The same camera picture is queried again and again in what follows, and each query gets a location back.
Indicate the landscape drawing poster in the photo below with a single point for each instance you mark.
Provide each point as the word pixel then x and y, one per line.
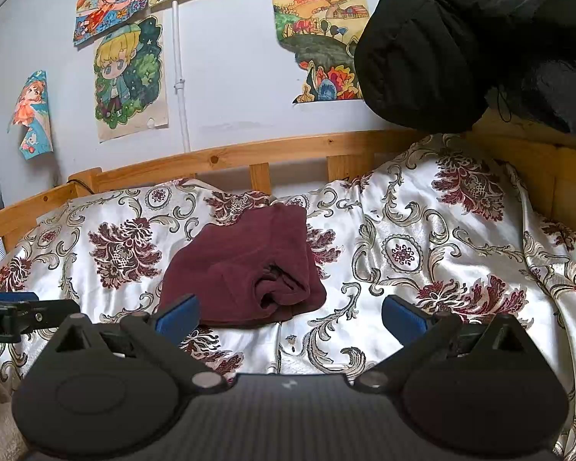
pixel 317 38

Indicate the white wall pipe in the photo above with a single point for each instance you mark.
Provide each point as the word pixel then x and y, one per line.
pixel 180 81

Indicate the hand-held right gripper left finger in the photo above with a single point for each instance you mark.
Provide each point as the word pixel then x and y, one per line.
pixel 178 319

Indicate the maroon long-sleeve shirt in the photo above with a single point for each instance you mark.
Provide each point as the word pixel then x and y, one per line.
pixel 240 264

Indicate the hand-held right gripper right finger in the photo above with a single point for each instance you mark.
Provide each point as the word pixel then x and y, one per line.
pixel 401 316

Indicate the black quilted jacket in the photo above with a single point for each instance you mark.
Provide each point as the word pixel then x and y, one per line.
pixel 461 33

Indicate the orange-haired girl drawing, flowers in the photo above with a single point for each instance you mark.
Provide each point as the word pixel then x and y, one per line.
pixel 110 5

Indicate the white floral satin blanket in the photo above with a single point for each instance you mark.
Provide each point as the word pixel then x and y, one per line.
pixel 437 249

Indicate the blond cartoon figure poster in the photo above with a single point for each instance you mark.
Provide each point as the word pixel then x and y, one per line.
pixel 127 81

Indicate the orange-haired girl drawing, blue edge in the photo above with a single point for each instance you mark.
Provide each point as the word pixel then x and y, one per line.
pixel 31 115

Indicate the wooden bed frame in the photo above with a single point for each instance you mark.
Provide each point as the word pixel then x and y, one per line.
pixel 278 149

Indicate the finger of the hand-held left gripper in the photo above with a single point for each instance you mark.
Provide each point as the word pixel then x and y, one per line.
pixel 14 296
pixel 48 312

